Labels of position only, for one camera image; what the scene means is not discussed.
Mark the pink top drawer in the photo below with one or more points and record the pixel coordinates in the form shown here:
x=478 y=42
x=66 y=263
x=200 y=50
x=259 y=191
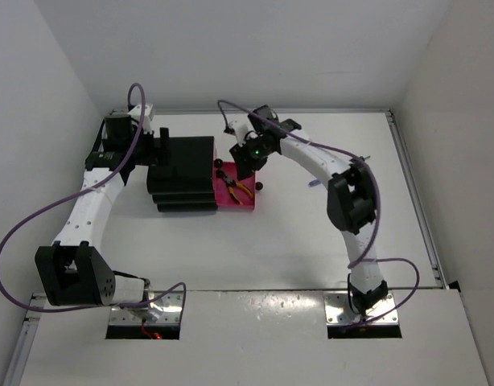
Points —
x=216 y=154

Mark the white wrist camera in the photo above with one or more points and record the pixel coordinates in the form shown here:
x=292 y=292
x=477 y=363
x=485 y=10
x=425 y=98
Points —
x=144 y=112
x=240 y=130

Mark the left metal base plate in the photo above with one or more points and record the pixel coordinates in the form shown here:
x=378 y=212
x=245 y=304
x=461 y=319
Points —
x=165 y=312

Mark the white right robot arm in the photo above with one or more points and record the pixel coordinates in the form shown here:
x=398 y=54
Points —
x=353 y=201

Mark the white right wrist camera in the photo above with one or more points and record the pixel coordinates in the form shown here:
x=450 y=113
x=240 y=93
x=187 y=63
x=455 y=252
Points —
x=240 y=130

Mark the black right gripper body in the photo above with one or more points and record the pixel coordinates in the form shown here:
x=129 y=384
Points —
x=253 y=149

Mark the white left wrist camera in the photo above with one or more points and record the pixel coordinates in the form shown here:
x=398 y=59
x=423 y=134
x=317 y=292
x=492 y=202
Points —
x=144 y=112

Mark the pink bottom drawer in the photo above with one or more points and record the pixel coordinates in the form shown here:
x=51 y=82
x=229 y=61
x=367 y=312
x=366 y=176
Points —
x=222 y=197

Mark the pink drawer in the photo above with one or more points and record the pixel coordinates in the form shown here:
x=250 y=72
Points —
x=222 y=197
x=216 y=154
x=221 y=176

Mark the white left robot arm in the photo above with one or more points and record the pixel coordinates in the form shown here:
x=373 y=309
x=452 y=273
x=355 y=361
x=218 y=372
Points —
x=72 y=270

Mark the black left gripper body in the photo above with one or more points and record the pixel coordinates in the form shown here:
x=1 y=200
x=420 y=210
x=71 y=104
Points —
x=144 y=151

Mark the yellow handled pliers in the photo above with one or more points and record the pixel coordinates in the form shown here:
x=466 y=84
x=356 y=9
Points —
x=233 y=185

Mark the black drawer cabinet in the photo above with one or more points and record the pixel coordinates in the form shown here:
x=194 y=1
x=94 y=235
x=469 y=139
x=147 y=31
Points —
x=186 y=184

